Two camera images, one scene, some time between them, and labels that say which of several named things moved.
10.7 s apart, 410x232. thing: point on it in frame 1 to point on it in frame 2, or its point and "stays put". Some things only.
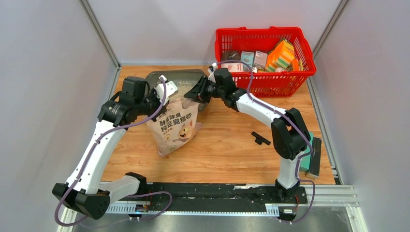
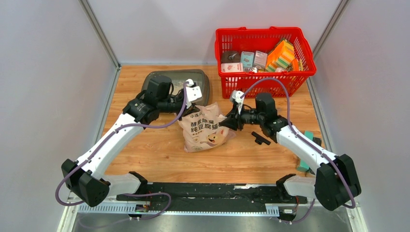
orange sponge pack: [281, 56] stays put
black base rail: [216, 197] stays put
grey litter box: [184, 79] stays put
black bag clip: [260, 139] stays put
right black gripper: [195, 94] to [233, 122]
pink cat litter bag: [177, 128] to [201, 130]
